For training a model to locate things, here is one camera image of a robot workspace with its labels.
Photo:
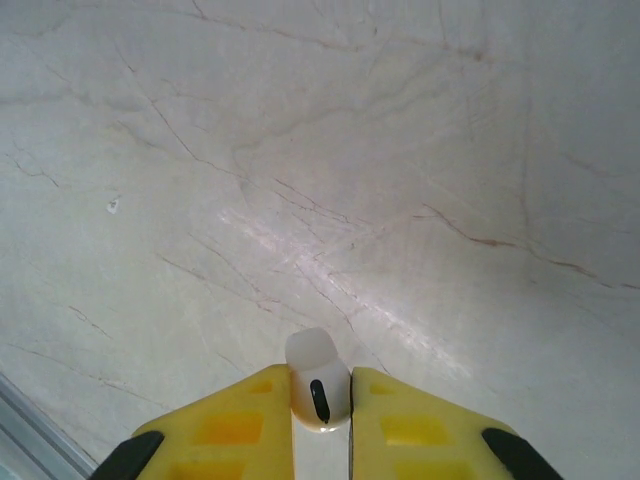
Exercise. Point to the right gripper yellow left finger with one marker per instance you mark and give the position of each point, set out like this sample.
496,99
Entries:
225,430

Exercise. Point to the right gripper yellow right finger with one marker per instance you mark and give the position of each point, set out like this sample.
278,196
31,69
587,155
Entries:
425,430

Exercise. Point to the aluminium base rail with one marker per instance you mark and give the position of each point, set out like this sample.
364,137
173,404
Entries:
35,430

